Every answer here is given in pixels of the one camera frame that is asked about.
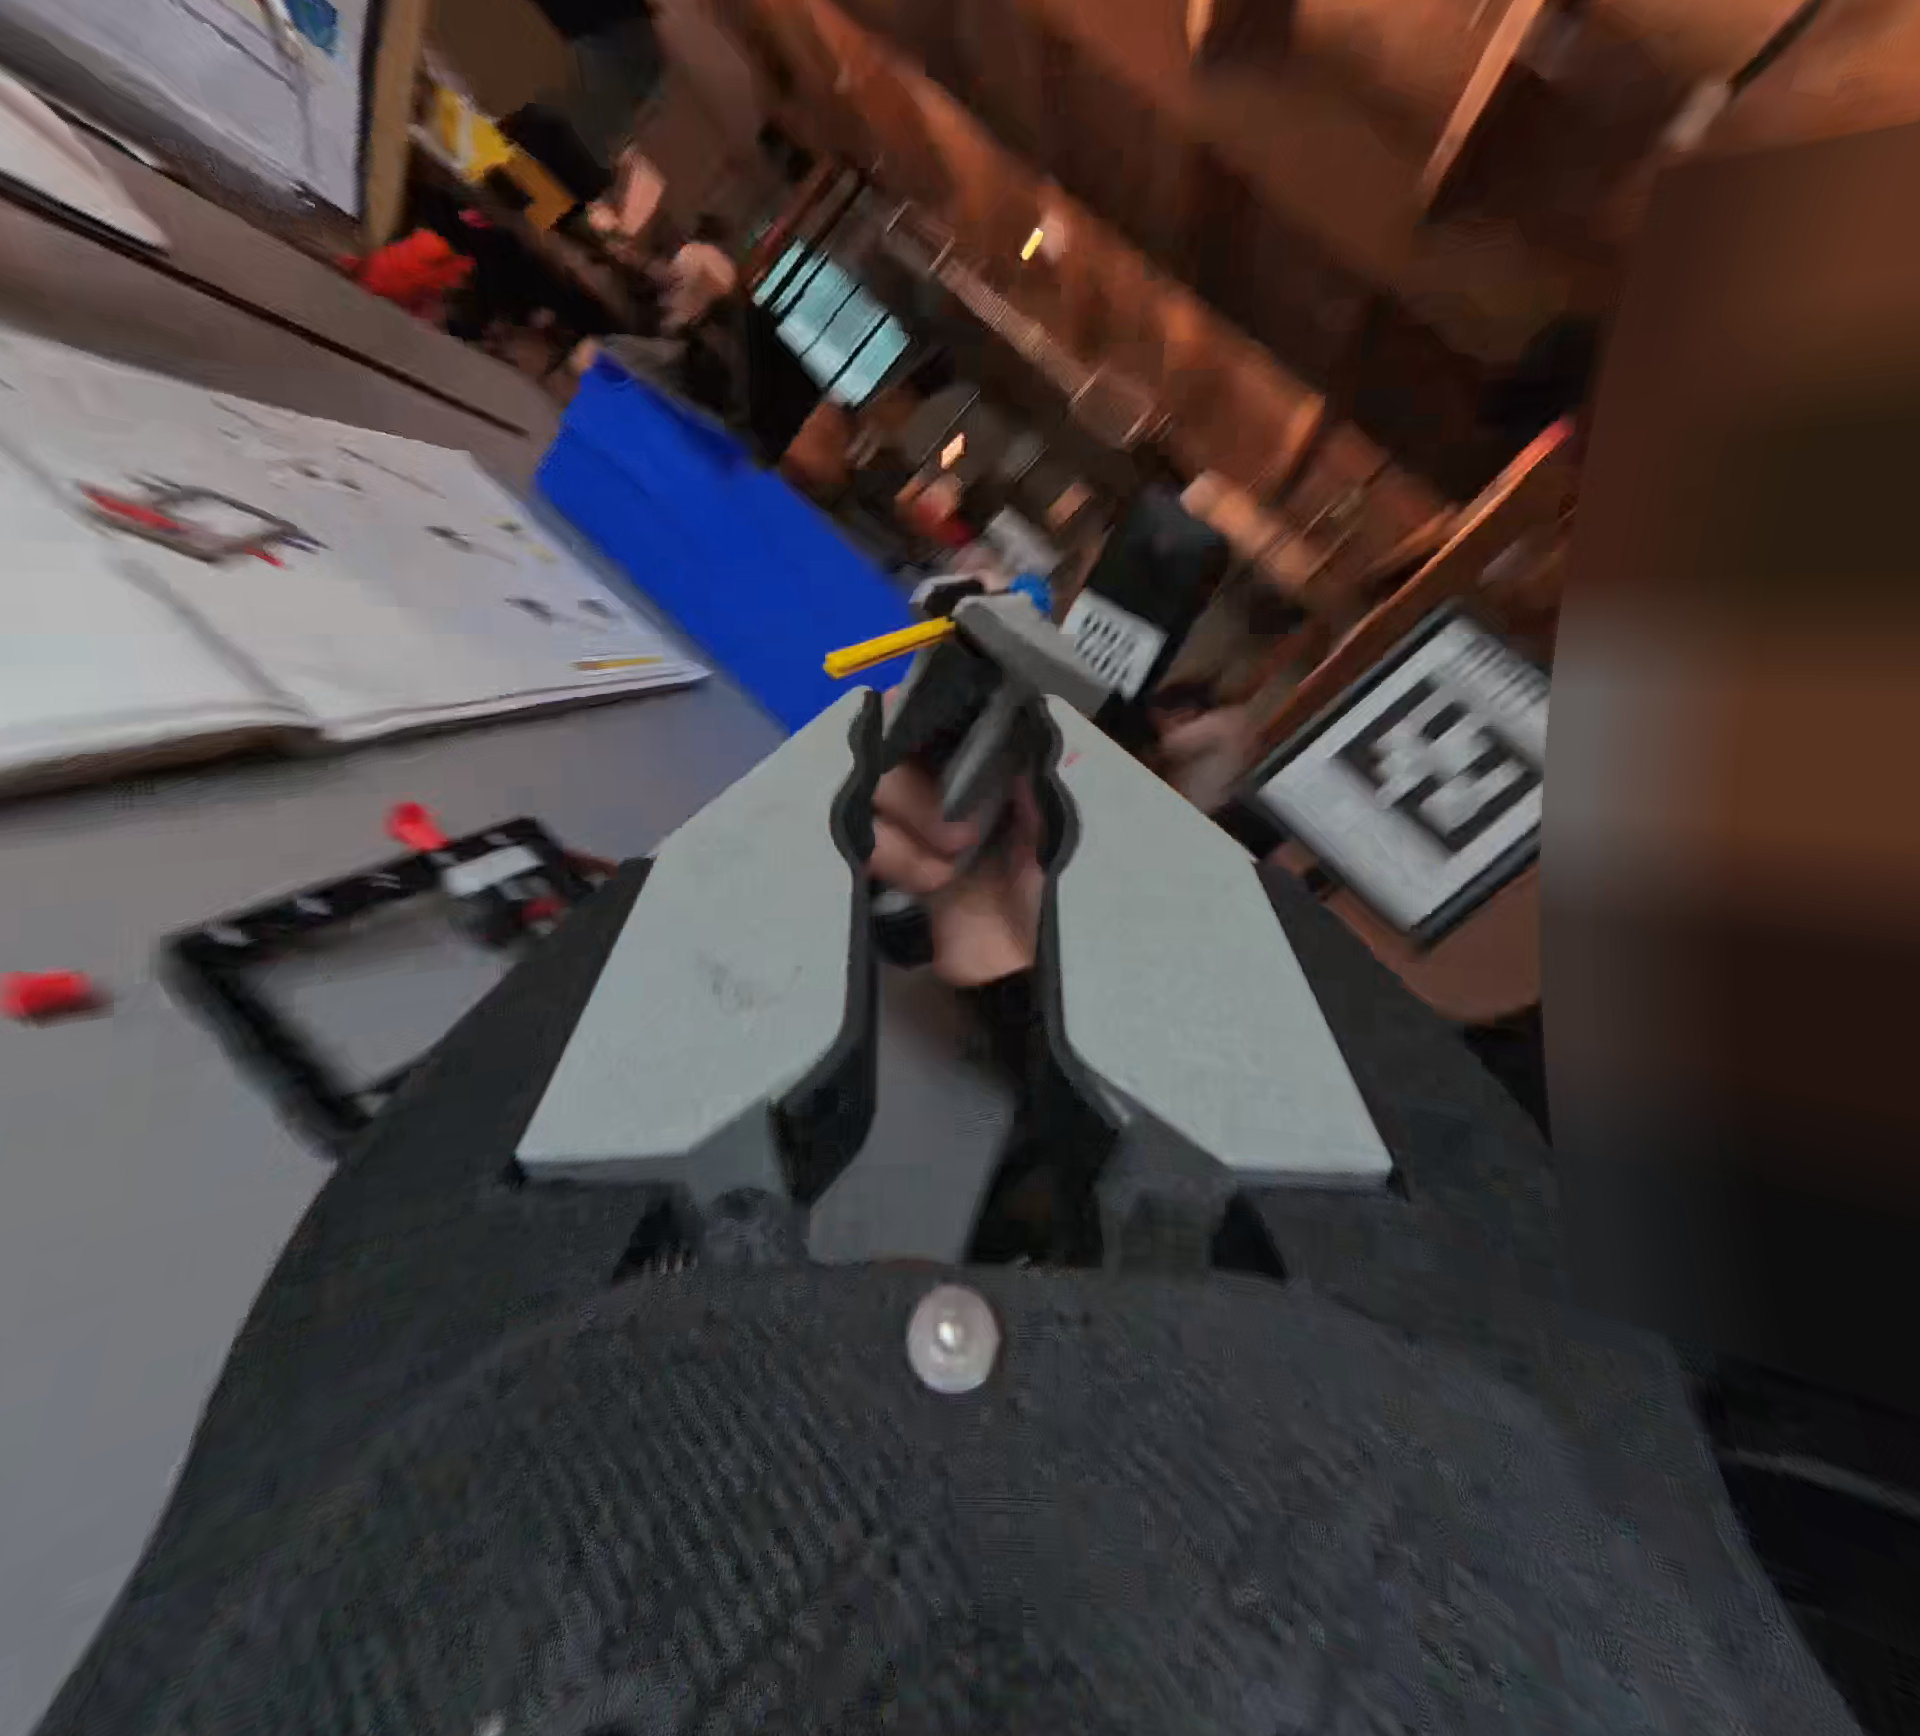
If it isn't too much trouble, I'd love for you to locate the person's right hand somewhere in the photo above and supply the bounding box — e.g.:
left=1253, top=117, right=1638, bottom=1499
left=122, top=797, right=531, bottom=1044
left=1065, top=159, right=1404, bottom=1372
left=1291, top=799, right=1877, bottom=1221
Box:
left=870, top=774, right=1053, bottom=991

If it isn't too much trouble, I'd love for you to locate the red plastic item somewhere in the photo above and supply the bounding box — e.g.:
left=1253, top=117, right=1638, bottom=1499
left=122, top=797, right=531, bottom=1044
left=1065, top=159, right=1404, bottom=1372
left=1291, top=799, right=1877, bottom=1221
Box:
left=350, top=229, right=480, bottom=321

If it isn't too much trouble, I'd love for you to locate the yellow lego axle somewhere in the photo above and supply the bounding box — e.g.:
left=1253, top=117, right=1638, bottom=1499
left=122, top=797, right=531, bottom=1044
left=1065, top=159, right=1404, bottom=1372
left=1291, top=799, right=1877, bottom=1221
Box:
left=823, top=616, right=959, bottom=684

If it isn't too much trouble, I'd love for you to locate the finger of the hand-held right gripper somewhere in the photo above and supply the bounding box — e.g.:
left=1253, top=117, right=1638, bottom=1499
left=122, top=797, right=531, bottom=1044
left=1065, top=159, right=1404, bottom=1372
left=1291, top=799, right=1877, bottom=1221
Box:
left=950, top=593, right=1104, bottom=714
left=885, top=642, right=1046, bottom=827

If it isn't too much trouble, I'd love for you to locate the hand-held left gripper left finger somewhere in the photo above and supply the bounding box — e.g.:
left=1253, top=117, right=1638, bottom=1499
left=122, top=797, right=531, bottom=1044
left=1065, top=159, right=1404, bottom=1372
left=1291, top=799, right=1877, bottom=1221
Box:
left=516, top=687, right=884, bottom=1206

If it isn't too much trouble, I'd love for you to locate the black lego frame assembly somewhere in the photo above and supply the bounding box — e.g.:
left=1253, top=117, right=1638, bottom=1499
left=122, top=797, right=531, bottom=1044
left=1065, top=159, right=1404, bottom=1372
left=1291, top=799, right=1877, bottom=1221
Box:
left=163, top=801, right=618, bottom=1146

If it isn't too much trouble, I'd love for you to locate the laminated instruction sheet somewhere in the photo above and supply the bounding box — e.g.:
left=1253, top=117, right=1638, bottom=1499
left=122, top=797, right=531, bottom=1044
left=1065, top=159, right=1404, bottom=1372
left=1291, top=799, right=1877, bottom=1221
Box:
left=0, top=0, right=410, bottom=221

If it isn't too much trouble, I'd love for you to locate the printed marker board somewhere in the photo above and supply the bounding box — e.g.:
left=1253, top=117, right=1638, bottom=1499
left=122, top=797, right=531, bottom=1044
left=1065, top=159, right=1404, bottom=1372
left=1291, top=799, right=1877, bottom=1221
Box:
left=1246, top=601, right=1551, bottom=946

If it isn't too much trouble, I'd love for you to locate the blue plastic bin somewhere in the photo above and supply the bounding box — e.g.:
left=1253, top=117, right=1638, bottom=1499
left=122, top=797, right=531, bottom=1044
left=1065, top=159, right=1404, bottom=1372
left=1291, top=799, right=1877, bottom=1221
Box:
left=536, top=353, right=940, bottom=736

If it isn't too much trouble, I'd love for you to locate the lego instruction booklet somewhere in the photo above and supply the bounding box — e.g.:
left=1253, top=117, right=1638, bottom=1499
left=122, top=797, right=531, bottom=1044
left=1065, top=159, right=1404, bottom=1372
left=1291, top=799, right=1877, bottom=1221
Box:
left=0, top=327, right=710, bottom=801

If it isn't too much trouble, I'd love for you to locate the yellow plastic bin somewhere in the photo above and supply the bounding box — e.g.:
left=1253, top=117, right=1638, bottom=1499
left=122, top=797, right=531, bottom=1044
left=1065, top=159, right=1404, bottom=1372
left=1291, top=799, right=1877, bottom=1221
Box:
left=427, top=93, right=580, bottom=231

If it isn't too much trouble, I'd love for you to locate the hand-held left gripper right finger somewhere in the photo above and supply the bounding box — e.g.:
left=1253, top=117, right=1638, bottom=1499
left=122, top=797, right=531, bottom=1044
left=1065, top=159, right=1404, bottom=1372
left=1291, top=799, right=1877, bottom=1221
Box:
left=1033, top=691, right=1398, bottom=1191

